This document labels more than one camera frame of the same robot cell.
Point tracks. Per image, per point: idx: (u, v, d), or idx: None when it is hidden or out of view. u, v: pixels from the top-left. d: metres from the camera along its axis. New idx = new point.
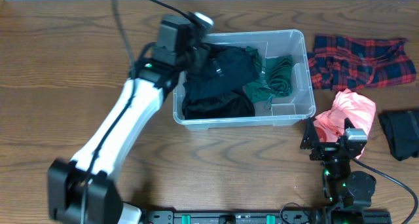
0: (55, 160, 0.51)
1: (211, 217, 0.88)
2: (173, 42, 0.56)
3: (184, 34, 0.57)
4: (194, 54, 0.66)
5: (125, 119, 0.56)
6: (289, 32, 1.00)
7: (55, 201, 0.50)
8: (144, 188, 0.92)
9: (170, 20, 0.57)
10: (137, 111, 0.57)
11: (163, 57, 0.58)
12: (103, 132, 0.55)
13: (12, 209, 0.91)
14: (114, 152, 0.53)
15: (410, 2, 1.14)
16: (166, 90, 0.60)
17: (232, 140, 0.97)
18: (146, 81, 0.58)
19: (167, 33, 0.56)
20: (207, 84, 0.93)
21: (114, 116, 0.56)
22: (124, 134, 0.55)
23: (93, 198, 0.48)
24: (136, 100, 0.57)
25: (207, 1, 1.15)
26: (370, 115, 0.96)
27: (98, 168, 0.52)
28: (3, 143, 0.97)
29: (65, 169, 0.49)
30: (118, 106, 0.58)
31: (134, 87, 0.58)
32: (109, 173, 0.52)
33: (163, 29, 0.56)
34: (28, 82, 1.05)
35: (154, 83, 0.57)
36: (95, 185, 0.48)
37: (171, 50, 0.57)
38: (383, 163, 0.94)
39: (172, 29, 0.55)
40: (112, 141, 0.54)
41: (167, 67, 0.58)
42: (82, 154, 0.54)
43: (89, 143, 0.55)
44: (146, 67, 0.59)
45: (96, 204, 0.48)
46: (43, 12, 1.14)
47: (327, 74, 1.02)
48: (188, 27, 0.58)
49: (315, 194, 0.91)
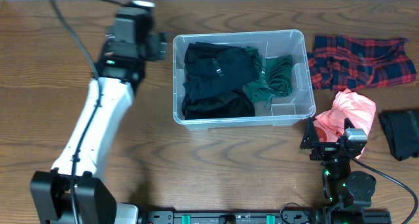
0: (35, 175, 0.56)
1: (211, 217, 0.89)
2: (131, 33, 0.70)
3: (139, 23, 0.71)
4: (150, 43, 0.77)
5: (99, 116, 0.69)
6: (289, 33, 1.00)
7: (48, 209, 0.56)
8: (145, 188, 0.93)
9: (124, 12, 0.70)
10: (107, 110, 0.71)
11: (125, 50, 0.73)
12: (78, 136, 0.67)
13: (14, 209, 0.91)
14: (93, 147, 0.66)
15: (410, 1, 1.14)
16: (133, 82, 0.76)
17: (232, 141, 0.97)
18: (112, 78, 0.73)
19: (124, 26, 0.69)
20: (207, 84, 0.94)
21: (88, 116, 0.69)
22: (101, 131, 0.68)
23: (82, 199, 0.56)
24: (105, 100, 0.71)
25: (207, 1, 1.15)
26: (370, 114, 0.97)
27: (82, 169, 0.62)
28: (4, 143, 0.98)
29: (46, 181, 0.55)
30: (87, 111, 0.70)
31: (101, 87, 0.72)
32: (93, 173, 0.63)
33: (119, 22, 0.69)
34: (28, 82, 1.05)
35: (121, 78, 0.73)
36: (81, 188, 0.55)
37: (131, 43, 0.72)
38: (383, 163, 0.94)
39: (127, 21, 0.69)
40: (90, 141, 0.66)
41: (130, 61, 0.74)
42: (61, 162, 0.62)
43: (68, 146, 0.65)
44: (110, 64, 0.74)
45: (87, 202, 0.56)
46: (43, 12, 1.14)
47: (327, 74, 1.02)
48: (143, 16, 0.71)
49: (315, 194, 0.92)
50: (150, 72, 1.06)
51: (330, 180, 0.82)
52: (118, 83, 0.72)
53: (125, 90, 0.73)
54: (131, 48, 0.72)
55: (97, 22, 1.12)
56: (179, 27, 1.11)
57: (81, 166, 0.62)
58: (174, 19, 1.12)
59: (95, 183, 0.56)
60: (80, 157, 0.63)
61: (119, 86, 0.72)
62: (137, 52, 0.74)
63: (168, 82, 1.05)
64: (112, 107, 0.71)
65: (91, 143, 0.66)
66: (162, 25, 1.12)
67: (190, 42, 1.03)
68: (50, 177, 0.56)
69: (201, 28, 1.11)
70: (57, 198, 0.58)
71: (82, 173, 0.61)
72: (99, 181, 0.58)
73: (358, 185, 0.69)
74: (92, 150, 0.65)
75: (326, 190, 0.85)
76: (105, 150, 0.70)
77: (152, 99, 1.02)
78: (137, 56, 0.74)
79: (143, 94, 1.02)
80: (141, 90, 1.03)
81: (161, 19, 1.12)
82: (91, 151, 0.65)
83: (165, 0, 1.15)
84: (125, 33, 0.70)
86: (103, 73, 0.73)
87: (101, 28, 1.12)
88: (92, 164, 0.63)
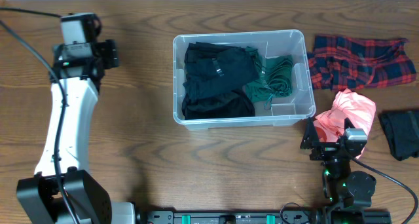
0: (19, 183, 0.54)
1: (211, 217, 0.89)
2: (82, 33, 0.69)
3: (88, 23, 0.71)
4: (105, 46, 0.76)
5: (67, 115, 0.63)
6: (289, 32, 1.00)
7: (40, 213, 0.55)
8: (144, 188, 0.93)
9: (71, 15, 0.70)
10: (76, 107, 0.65)
11: (79, 52, 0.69)
12: (52, 137, 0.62)
13: (14, 209, 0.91)
14: (69, 143, 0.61)
15: (410, 1, 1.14)
16: (94, 78, 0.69)
17: (232, 141, 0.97)
18: (72, 77, 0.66)
19: (72, 27, 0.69)
20: (207, 84, 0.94)
21: (57, 118, 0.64)
22: (73, 127, 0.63)
23: (73, 194, 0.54)
24: (71, 97, 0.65)
25: (207, 1, 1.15)
26: (370, 114, 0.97)
27: (65, 167, 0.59)
28: (3, 143, 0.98)
29: (31, 186, 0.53)
30: (55, 112, 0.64)
31: (64, 87, 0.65)
32: (78, 166, 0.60)
33: (67, 24, 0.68)
34: (28, 82, 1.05)
35: (80, 76, 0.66)
36: (69, 183, 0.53)
37: (83, 43, 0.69)
38: (383, 163, 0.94)
39: (76, 21, 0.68)
40: (65, 139, 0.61)
41: (87, 59, 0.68)
42: (42, 166, 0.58)
43: (44, 152, 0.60)
44: (65, 65, 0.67)
45: (79, 197, 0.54)
46: (43, 12, 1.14)
47: (326, 74, 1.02)
48: (89, 15, 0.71)
49: (315, 194, 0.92)
50: (150, 72, 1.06)
51: (330, 180, 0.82)
52: (78, 80, 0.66)
53: (88, 83, 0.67)
54: (85, 48, 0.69)
55: None
56: (179, 27, 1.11)
57: (63, 164, 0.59)
58: (174, 19, 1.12)
59: (82, 175, 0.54)
60: (61, 156, 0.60)
61: (80, 82, 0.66)
62: (92, 51, 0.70)
63: (168, 82, 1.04)
64: (80, 104, 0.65)
65: (67, 141, 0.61)
66: (162, 25, 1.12)
67: (190, 42, 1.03)
68: (34, 183, 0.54)
69: (201, 28, 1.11)
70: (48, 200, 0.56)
71: (66, 169, 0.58)
72: (85, 173, 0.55)
73: (357, 184, 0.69)
74: (70, 147, 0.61)
75: (326, 190, 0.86)
76: (85, 143, 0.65)
77: (152, 99, 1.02)
78: (91, 55, 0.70)
79: (143, 95, 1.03)
80: (141, 90, 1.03)
81: (161, 19, 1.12)
82: (70, 149, 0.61)
83: (165, 0, 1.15)
84: (76, 35, 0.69)
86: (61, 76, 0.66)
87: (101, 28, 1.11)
88: (75, 160, 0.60)
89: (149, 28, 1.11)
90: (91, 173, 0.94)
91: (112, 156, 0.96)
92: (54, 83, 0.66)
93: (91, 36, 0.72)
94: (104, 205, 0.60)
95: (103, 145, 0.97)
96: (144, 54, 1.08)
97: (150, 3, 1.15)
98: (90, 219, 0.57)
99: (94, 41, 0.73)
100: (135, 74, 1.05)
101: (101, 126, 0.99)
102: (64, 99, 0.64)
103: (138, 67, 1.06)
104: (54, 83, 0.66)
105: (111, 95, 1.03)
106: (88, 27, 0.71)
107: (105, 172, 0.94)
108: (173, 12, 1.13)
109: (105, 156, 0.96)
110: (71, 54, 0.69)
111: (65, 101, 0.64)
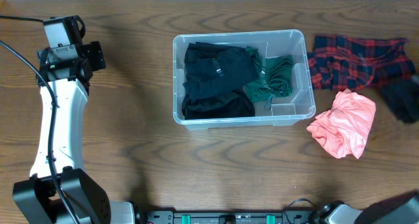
0: (15, 186, 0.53)
1: (211, 217, 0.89)
2: (66, 36, 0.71)
3: (71, 25, 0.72)
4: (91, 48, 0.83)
5: (59, 116, 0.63)
6: (289, 33, 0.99)
7: (38, 219, 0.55)
8: (144, 188, 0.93)
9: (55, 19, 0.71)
10: (66, 107, 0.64)
11: (65, 54, 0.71)
12: (46, 138, 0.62)
13: (14, 209, 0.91)
14: (63, 143, 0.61)
15: (409, 1, 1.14)
16: (82, 79, 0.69)
17: (232, 140, 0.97)
18: (61, 80, 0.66)
19: (57, 29, 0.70)
20: (207, 84, 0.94)
21: (48, 120, 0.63)
22: (65, 128, 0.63)
23: (71, 192, 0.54)
24: (60, 99, 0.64)
25: (207, 1, 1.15)
26: (370, 114, 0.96)
27: (60, 168, 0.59)
28: (3, 143, 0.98)
29: (26, 188, 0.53)
30: (46, 114, 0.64)
31: (54, 89, 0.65)
32: (72, 166, 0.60)
33: (51, 27, 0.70)
34: (29, 82, 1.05)
35: (67, 78, 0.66)
36: (65, 182, 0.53)
37: (69, 45, 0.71)
38: (383, 162, 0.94)
39: (59, 24, 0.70)
40: (57, 139, 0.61)
41: (72, 60, 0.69)
42: (38, 167, 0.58)
43: (38, 154, 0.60)
44: (51, 69, 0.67)
45: (77, 195, 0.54)
46: (42, 12, 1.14)
47: (327, 74, 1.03)
48: (72, 18, 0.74)
49: (314, 194, 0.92)
50: (150, 72, 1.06)
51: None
52: (67, 82, 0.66)
53: (77, 84, 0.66)
54: (71, 50, 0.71)
55: (97, 22, 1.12)
56: (179, 27, 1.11)
57: (58, 164, 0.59)
58: (174, 19, 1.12)
59: (77, 173, 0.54)
60: (56, 156, 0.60)
61: (69, 84, 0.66)
62: (78, 52, 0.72)
63: (168, 82, 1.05)
64: (69, 105, 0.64)
65: (61, 141, 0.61)
66: (162, 25, 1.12)
67: (190, 42, 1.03)
68: (30, 185, 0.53)
69: (201, 28, 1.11)
70: (46, 205, 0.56)
71: (61, 169, 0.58)
72: (81, 171, 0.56)
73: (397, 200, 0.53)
74: (64, 147, 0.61)
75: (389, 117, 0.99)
76: (79, 142, 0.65)
77: (152, 99, 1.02)
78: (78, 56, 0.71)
79: (143, 95, 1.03)
80: (141, 90, 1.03)
81: (161, 19, 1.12)
82: (63, 148, 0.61)
83: (165, 0, 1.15)
84: (60, 37, 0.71)
86: (50, 79, 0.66)
87: (101, 28, 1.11)
88: (70, 160, 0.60)
89: (149, 28, 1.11)
90: (91, 173, 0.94)
91: (112, 156, 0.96)
92: (42, 86, 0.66)
93: (75, 37, 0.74)
94: (103, 203, 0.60)
95: (103, 145, 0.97)
96: (144, 54, 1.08)
97: (151, 2, 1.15)
98: (90, 218, 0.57)
99: (80, 43, 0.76)
100: (135, 74, 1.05)
101: (101, 126, 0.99)
102: (54, 100, 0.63)
103: (138, 67, 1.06)
104: (43, 86, 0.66)
105: (112, 95, 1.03)
106: (71, 28, 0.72)
107: (105, 172, 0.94)
108: (173, 11, 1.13)
109: (105, 156, 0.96)
110: (57, 57, 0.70)
111: (54, 103, 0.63)
